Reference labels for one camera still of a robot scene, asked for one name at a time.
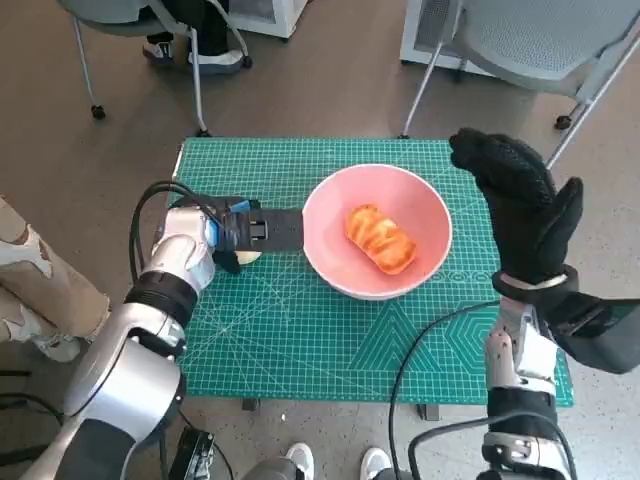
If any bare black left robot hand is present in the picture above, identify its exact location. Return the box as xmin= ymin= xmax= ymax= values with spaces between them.
xmin=213 ymin=197 xmax=306 ymax=274

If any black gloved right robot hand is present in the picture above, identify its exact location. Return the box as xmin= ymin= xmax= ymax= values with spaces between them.
xmin=448 ymin=127 xmax=585 ymax=286

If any pink bowl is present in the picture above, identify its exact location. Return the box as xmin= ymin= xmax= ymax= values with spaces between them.
xmin=302 ymin=164 xmax=454 ymax=301

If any orange rectangular toy bread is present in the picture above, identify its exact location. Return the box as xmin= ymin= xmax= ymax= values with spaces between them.
xmin=343 ymin=202 xmax=418 ymax=275

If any green cutting mat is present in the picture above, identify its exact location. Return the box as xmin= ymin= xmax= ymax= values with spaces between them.
xmin=169 ymin=138 xmax=575 ymax=407

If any grey mesh chair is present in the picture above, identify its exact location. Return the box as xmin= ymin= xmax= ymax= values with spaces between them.
xmin=398 ymin=0 xmax=640 ymax=171

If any seated person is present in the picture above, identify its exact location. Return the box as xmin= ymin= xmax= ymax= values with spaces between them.
xmin=142 ymin=0 xmax=244 ymax=74

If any white cabinet with vent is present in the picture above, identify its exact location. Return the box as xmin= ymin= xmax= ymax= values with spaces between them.
xmin=399 ymin=0 xmax=479 ymax=65

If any small white cabinet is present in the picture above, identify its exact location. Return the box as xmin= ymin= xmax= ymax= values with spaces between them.
xmin=227 ymin=0 xmax=309 ymax=41

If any white shoe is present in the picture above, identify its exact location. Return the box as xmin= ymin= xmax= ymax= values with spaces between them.
xmin=360 ymin=447 xmax=392 ymax=480
xmin=285 ymin=442 xmax=316 ymax=480

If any standing person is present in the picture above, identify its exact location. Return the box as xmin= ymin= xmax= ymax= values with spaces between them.
xmin=0 ymin=194 xmax=112 ymax=364

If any grey chair with smooth seat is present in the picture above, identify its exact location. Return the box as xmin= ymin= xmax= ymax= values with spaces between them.
xmin=57 ymin=0 xmax=254 ymax=137

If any black floor bar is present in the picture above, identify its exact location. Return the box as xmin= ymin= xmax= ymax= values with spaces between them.
xmin=0 ymin=439 xmax=51 ymax=464

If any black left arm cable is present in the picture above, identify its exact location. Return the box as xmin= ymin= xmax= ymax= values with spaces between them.
xmin=128 ymin=180 xmax=226 ymax=281

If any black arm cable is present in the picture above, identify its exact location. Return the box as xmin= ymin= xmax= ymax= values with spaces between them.
xmin=128 ymin=180 xmax=226 ymax=281
xmin=388 ymin=299 xmax=571 ymax=480

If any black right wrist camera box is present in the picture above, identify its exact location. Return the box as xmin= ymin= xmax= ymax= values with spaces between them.
xmin=542 ymin=292 xmax=640 ymax=375

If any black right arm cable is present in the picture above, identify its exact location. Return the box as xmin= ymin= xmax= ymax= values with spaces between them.
xmin=388 ymin=299 xmax=571 ymax=480

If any black device with cables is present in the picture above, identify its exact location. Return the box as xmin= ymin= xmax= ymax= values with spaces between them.
xmin=169 ymin=427 xmax=216 ymax=480

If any black floor cable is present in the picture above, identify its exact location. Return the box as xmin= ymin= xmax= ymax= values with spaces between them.
xmin=0 ymin=392 xmax=66 ymax=451

